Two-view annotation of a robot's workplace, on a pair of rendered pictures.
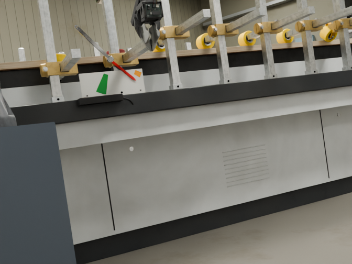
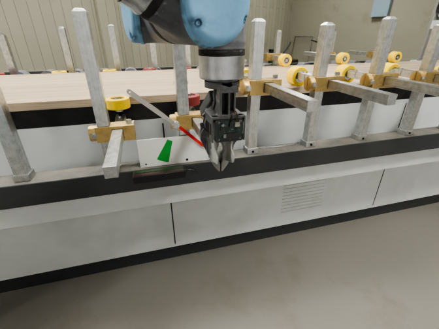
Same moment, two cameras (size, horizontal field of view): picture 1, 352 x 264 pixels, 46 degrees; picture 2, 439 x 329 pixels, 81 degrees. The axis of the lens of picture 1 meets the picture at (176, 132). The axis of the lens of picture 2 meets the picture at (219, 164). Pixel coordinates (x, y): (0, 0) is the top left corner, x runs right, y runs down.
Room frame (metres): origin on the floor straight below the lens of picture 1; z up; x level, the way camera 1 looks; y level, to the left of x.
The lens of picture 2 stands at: (0.87, -0.03, 1.11)
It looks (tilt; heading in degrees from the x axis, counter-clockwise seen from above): 27 degrees down; 8
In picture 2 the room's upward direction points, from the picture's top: straight up
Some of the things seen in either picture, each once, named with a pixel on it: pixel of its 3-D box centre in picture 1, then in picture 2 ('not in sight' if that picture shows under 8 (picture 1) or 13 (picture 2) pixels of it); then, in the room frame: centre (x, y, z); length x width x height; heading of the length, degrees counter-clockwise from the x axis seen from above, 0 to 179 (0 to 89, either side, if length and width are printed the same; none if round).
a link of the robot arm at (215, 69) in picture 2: not in sight; (223, 68); (1.40, 0.04, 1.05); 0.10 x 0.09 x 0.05; 113
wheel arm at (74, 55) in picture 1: (66, 66); (117, 139); (1.54, 0.37, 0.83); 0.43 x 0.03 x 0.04; 23
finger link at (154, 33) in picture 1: (155, 36); (228, 155); (1.40, 0.02, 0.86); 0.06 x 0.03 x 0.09; 23
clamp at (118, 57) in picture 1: (120, 60); (190, 119); (1.70, 0.18, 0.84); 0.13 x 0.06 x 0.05; 113
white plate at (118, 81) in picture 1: (112, 83); (178, 150); (1.65, 0.22, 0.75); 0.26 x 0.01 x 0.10; 113
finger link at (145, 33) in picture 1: (147, 36); (215, 156); (1.39, 0.05, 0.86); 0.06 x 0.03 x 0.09; 23
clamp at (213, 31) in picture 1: (222, 30); (323, 83); (1.89, -0.28, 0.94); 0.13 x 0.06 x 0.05; 113
